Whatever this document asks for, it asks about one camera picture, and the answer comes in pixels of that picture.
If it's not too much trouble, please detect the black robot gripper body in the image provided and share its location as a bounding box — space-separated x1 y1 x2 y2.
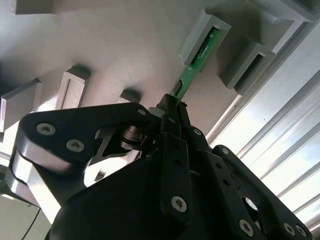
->
49 119 236 240

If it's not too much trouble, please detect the green RAM stick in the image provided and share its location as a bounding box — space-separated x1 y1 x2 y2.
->
169 26 222 100

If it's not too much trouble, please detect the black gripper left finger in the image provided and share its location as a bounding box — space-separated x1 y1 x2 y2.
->
17 92 196 228

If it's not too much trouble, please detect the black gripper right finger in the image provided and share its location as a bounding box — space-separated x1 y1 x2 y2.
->
179 101 314 240

